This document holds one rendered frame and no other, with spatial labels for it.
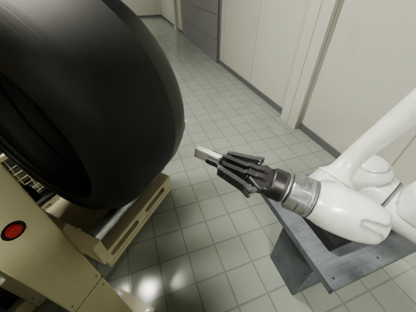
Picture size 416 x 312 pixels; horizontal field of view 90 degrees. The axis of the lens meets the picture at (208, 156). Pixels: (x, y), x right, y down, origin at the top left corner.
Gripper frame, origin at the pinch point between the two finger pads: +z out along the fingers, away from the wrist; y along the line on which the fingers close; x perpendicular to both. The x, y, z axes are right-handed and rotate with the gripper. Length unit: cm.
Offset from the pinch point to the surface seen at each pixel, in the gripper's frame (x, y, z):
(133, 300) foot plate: 117, 22, 24
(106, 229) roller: 25.5, 19.7, 21.2
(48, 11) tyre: -27.0, 10.1, 27.7
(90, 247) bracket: 21.3, 26.4, 19.0
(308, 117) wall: 89, -211, -48
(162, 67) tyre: -16.8, -4.4, 16.1
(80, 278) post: 44, 31, 26
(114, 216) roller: 24.9, 15.6, 21.8
